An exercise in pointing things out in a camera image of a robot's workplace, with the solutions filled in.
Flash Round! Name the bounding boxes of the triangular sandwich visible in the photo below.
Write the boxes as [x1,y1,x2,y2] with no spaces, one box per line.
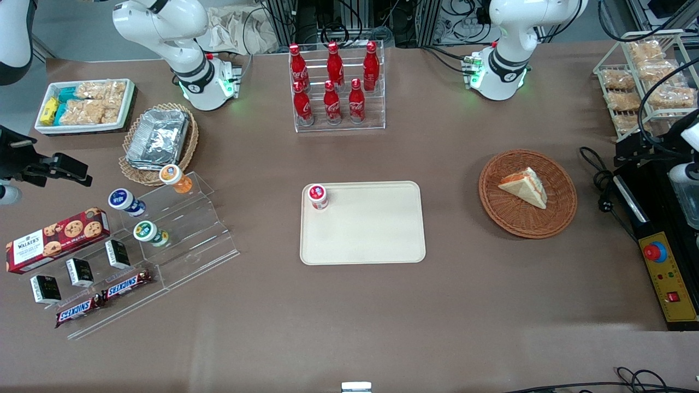
[497,167,548,210]

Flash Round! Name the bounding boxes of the white rectangular snack tray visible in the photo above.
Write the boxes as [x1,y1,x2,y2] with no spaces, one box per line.
[34,78,136,135]

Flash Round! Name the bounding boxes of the light wicker basket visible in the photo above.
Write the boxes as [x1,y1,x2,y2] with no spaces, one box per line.
[119,103,199,187]

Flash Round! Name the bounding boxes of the brown wicker basket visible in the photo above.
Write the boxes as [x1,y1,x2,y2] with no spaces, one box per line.
[478,149,578,240]

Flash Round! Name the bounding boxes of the beige plastic tray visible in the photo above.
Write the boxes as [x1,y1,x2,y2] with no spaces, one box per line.
[299,181,426,266]

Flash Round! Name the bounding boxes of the clear plastic container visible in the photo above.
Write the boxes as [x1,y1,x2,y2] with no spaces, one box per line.
[671,180,699,230]

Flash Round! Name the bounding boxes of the black appliance housing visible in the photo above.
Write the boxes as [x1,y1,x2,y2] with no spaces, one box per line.
[612,130,699,332]

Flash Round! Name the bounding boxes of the clear bag rice crackers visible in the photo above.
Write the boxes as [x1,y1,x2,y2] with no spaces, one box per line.
[76,81,105,102]
[102,80,128,124]
[59,100,105,127]

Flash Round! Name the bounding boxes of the blue lid yogurt cup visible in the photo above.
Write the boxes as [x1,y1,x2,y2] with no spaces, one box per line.
[108,188,147,218]

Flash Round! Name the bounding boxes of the yellow snack pack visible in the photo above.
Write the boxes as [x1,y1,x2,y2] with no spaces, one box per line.
[40,97,60,127]

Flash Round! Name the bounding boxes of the red Walkers cookie box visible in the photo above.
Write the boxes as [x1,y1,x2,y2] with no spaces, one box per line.
[5,207,111,275]

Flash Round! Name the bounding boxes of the bagged fried snack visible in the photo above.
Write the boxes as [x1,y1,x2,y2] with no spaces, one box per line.
[606,90,643,113]
[628,40,665,61]
[612,112,646,135]
[600,68,637,91]
[648,85,697,110]
[637,59,679,83]

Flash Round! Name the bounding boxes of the small black box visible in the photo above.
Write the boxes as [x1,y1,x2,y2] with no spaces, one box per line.
[66,258,95,288]
[105,239,132,270]
[30,275,62,305]

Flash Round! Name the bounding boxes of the green lid yogurt cup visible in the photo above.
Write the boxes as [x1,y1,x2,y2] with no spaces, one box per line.
[133,221,170,248]

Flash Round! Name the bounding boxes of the aluminium foil containers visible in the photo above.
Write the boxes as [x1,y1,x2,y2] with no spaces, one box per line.
[125,109,191,171]

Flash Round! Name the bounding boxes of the orange lid yogurt cup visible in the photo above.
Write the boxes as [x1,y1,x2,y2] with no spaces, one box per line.
[159,164,193,195]

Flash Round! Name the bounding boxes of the yellow emergency stop control box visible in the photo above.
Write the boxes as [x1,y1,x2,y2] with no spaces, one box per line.
[638,231,699,324]

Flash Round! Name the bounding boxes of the Snickers chocolate bar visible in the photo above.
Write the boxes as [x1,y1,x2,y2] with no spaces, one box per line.
[55,295,105,329]
[102,269,154,302]

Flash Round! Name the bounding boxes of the clear acrylic stepped stand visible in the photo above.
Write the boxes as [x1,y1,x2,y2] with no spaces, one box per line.
[30,172,241,340]

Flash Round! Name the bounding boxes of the beige crumpled cloth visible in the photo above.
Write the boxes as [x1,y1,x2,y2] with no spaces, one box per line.
[196,4,280,56]

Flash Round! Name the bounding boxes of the red cola bottle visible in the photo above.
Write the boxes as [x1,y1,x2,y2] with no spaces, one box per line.
[293,81,315,127]
[323,80,342,126]
[363,41,381,92]
[289,44,310,91]
[326,41,345,89]
[348,78,366,124]

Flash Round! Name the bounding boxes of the red lid yogurt cup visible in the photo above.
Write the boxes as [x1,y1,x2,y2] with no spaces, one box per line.
[307,184,329,211]

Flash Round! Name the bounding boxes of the clear acrylic bottle rack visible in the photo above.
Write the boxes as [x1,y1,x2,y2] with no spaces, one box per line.
[288,40,387,133]

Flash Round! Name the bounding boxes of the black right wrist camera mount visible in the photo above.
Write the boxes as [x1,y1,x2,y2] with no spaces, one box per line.
[0,124,42,184]

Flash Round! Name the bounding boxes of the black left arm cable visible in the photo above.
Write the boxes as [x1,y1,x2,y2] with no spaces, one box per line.
[637,70,699,160]

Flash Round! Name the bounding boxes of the black power cable with plug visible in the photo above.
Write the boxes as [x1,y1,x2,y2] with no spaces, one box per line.
[579,146,641,242]

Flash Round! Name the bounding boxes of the white wire shelf rack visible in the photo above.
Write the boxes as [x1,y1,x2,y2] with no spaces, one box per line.
[593,29,699,144]

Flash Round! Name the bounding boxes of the grey right base cable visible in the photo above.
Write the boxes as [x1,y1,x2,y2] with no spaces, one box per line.
[232,51,255,84]

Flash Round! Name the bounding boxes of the black floor cable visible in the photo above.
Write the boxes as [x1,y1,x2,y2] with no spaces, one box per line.
[502,366,699,393]

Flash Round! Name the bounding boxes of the black left base cable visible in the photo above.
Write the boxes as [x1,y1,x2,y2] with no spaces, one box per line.
[419,45,477,75]

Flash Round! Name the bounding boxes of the aluminium profile equipment frame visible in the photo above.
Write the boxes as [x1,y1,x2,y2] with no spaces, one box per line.
[261,0,495,49]

